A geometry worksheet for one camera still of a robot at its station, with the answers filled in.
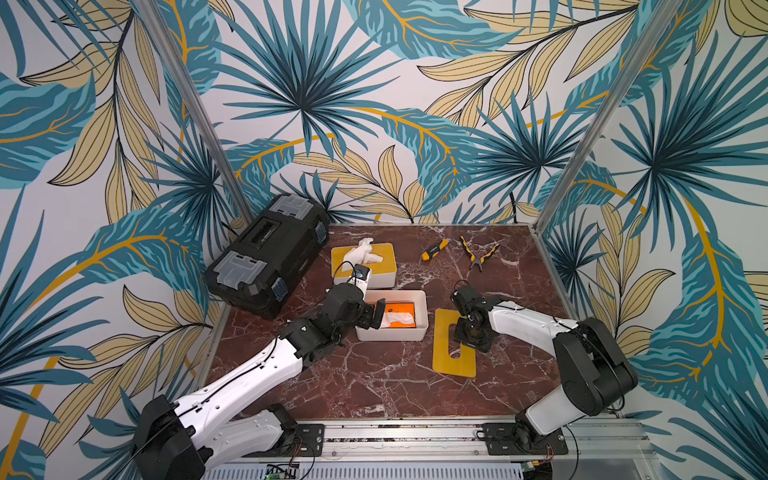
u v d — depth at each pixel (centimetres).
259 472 70
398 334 86
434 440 75
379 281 98
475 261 109
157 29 69
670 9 68
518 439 69
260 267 84
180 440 38
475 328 72
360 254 90
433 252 110
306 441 73
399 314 87
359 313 58
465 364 86
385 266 97
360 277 65
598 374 45
